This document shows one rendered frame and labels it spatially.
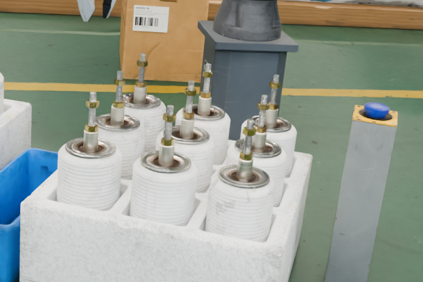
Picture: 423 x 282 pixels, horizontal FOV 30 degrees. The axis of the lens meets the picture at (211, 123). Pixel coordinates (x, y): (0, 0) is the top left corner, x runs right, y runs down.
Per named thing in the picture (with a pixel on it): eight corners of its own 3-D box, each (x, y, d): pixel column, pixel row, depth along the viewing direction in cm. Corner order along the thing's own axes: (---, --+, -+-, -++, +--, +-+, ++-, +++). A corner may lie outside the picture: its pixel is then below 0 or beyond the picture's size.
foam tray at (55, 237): (106, 202, 158) (111, 118, 151) (299, 240, 151) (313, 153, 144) (18, 306, 122) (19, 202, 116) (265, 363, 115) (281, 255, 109)
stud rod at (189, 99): (187, 124, 128) (191, 80, 125) (191, 126, 127) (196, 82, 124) (182, 125, 127) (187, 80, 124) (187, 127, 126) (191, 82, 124)
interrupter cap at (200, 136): (179, 125, 132) (179, 121, 132) (218, 137, 129) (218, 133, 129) (153, 137, 126) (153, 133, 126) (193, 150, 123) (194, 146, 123)
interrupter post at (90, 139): (101, 150, 119) (102, 130, 118) (90, 155, 117) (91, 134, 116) (90, 146, 120) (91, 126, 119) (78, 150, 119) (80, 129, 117)
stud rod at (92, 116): (95, 140, 118) (97, 93, 116) (89, 141, 118) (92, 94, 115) (92, 138, 119) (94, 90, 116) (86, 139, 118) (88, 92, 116)
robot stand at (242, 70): (186, 140, 193) (197, 20, 182) (259, 140, 197) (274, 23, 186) (202, 172, 176) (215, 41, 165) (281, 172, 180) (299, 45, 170)
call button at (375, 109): (363, 111, 129) (365, 99, 128) (388, 115, 128) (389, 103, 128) (361, 119, 126) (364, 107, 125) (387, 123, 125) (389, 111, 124)
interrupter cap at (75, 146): (126, 152, 120) (126, 147, 119) (90, 165, 114) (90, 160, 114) (90, 136, 124) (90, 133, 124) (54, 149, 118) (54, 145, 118)
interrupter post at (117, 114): (121, 121, 131) (121, 102, 130) (126, 126, 129) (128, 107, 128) (107, 123, 130) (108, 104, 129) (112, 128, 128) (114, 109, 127)
